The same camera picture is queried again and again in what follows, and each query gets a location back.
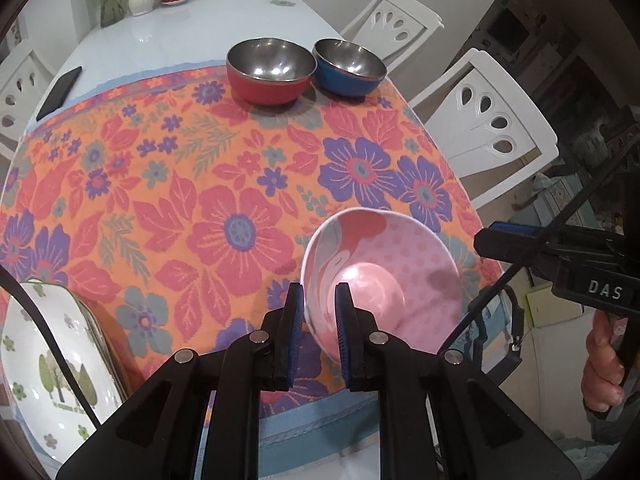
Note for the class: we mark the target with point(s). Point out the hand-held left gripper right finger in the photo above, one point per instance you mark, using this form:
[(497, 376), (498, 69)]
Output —
[(344, 340)]

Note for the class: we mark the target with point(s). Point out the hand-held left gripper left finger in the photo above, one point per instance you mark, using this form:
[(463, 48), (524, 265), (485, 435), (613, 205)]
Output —
[(296, 340)]

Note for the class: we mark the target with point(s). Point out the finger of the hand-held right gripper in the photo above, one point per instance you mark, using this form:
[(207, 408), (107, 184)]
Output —
[(505, 247)]

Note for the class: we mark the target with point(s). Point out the pink cartoon bowl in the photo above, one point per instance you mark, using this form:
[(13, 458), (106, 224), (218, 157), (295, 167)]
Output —
[(400, 270)]

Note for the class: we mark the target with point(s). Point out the white plate with green flowers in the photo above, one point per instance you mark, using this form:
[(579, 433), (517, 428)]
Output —
[(45, 360)]

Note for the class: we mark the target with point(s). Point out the person's right hand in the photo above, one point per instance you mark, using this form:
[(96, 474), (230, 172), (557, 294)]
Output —
[(600, 365)]

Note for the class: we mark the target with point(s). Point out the teal blanket on furniture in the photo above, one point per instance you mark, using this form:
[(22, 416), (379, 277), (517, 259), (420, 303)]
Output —
[(565, 200)]

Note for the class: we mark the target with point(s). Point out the white dining chair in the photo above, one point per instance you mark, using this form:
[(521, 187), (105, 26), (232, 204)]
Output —
[(480, 120), (20, 90), (395, 20)]

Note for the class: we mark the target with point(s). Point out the orange floral tablecloth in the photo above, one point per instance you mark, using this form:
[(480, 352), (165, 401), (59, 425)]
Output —
[(200, 185)]

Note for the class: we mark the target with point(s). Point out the blue steel bowl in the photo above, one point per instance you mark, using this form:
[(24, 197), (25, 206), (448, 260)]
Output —
[(340, 82)]

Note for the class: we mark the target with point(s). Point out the red steel bowl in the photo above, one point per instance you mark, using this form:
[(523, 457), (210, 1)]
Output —
[(265, 92)]

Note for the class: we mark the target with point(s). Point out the black smartphone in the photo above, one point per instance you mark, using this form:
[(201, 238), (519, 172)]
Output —
[(59, 92)]

